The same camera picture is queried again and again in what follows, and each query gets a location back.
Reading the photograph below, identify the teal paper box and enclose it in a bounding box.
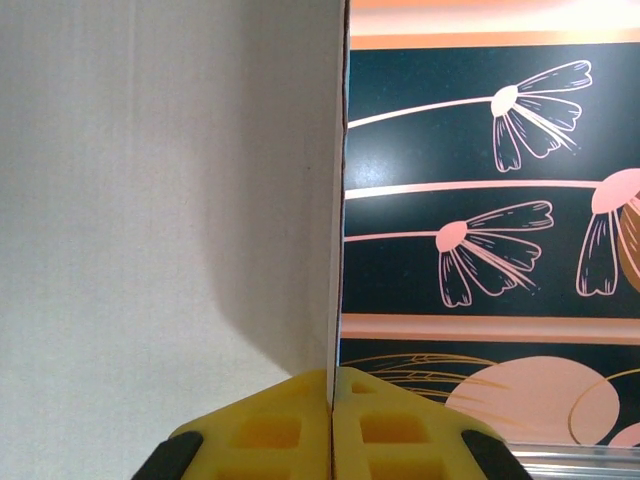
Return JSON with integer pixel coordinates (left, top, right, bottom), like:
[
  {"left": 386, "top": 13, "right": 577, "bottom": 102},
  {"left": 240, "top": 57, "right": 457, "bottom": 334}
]
[{"left": 0, "top": 0, "right": 352, "bottom": 404}]

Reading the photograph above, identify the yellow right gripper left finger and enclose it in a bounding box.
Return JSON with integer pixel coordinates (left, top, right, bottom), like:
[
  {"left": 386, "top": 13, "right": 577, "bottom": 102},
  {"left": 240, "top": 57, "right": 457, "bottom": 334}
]
[{"left": 132, "top": 368, "right": 334, "bottom": 480}]

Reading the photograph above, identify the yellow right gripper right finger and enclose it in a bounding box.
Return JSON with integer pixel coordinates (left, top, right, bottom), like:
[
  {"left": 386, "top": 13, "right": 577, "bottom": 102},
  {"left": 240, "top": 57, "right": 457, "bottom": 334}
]
[{"left": 331, "top": 367, "right": 536, "bottom": 480}]

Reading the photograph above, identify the aluminium frame post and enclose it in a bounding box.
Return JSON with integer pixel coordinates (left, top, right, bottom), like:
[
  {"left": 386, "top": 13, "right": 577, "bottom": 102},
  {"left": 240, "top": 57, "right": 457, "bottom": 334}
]
[{"left": 504, "top": 441, "right": 640, "bottom": 480}]

